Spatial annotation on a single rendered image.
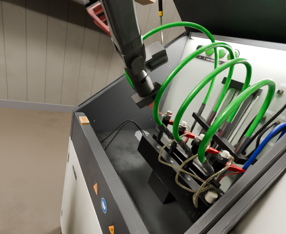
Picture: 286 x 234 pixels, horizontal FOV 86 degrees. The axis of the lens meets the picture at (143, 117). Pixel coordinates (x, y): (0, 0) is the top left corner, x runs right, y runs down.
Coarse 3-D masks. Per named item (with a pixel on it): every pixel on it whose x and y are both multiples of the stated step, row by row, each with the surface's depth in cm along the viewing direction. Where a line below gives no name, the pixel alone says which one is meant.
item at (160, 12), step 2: (158, 0) 68; (160, 0) 68; (158, 2) 68; (160, 2) 68; (158, 4) 69; (160, 4) 68; (158, 6) 69; (160, 6) 69; (160, 8) 69; (160, 10) 70; (160, 12) 70; (162, 12) 70; (160, 14) 70; (162, 14) 71; (160, 16) 71; (160, 18) 72; (160, 20) 72; (160, 22) 73; (160, 24) 73; (162, 44) 78
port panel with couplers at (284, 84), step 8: (280, 80) 53; (280, 88) 54; (280, 96) 54; (272, 104) 55; (280, 104) 54; (272, 112) 55; (264, 120) 57; (280, 120) 54; (256, 128) 59; (272, 128) 55; (264, 136) 57; (272, 144) 55; (248, 152) 61; (264, 152) 57
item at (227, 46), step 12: (204, 48) 40; (228, 48) 45; (228, 72) 53; (168, 84) 39; (228, 84) 55; (156, 96) 40; (156, 108) 41; (216, 108) 59; (156, 120) 44; (168, 132) 49
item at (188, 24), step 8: (168, 24) 51; (176, 24) 52; (184, 24) 52; (192, 24) 52; (152, 32) 51; (208, 32) 55; (216, 48) 58; (216, 56) 59; (216, 64) 61; (128, 80) 57; (208, 96) 67
